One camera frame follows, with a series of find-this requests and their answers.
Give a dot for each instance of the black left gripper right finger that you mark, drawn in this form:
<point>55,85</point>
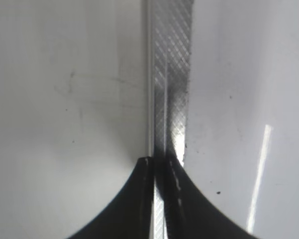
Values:
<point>188,213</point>

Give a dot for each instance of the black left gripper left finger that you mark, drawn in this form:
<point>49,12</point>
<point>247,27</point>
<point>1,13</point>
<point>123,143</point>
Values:
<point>128,215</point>

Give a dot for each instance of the white board with grey frame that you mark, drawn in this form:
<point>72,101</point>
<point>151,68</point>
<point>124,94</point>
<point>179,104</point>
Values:
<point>225,100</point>

